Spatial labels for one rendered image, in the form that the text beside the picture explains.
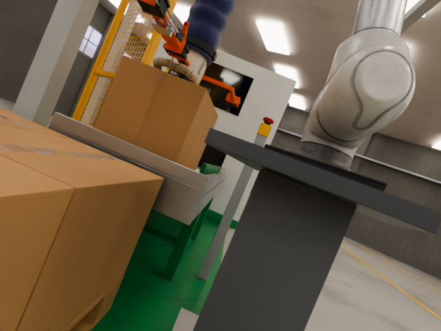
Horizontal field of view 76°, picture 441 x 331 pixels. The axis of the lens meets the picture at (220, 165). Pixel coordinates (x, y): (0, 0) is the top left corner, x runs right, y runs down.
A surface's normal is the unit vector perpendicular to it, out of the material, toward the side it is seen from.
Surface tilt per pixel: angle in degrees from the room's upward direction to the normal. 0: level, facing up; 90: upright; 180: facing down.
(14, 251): 90
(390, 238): 90
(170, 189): 90
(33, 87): 90
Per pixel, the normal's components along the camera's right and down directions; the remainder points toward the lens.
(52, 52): -0.06, -0.02
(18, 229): 0.92, 0.39
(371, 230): -0.36, -0.14
